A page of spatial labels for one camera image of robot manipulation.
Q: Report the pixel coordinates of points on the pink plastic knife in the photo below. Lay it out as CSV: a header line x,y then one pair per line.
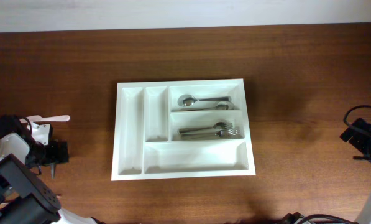
x,y
38,118

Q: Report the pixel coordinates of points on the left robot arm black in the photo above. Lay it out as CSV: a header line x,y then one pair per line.
x,y
26,145

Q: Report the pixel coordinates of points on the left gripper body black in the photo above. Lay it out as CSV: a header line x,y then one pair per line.
x,y
40,155

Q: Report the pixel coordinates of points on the steel fork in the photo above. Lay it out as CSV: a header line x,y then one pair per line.
x,y
222,133
218,126

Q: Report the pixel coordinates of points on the small steel teaspoon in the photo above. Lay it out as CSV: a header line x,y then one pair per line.
x,y
53,166

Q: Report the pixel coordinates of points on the large steel spoon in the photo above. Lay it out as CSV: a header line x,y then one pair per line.
x,y
222,105
189,100

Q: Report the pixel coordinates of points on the white plastic cutlery tray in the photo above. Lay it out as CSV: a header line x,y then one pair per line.
x,y
146,140

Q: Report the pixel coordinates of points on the steel fork top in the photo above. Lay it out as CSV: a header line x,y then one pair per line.
x,y
222,133

